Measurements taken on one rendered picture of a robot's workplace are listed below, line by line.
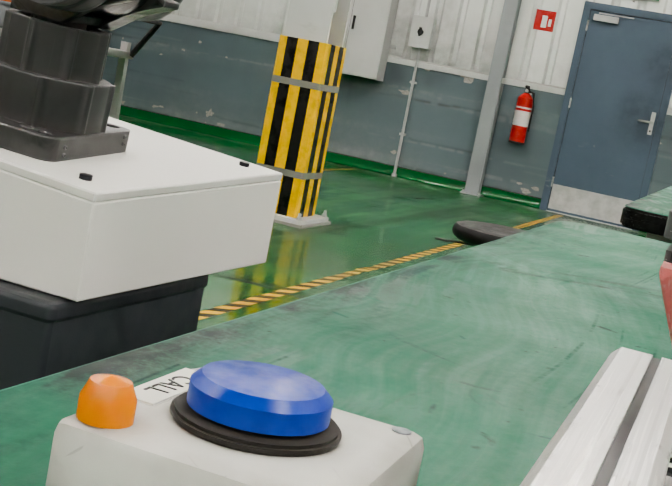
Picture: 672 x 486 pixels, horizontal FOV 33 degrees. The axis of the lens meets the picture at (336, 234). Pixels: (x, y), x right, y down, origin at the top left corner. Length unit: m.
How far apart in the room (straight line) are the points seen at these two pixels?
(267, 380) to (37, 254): 0.39
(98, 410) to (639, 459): 0.13
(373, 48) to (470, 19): 1.03
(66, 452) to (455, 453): 0.27
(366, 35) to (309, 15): 5.06
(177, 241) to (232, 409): 0.47
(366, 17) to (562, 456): 11.68
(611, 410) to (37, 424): 0.24
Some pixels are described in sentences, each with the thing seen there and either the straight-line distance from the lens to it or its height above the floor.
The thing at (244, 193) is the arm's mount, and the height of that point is 0.84.
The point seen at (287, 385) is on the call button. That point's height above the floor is 0.85.
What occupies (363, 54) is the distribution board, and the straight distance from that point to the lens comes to 11.89.
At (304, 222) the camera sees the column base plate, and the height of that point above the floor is 0.03.
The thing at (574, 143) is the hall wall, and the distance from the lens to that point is 11.54.
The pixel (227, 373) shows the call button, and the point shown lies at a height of 0.85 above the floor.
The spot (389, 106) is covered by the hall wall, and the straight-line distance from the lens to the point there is 12.03.
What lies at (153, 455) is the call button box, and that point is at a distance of 0.29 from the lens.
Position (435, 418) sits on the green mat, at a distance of 0.58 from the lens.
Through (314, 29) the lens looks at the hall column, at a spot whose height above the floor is 1.17.
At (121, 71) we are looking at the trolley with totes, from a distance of 4.72.
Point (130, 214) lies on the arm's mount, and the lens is 0.71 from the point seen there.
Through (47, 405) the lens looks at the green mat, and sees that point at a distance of 0.50.
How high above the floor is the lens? 0.94
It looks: 8 degrees down
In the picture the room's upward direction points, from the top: 11 degrees clockwise
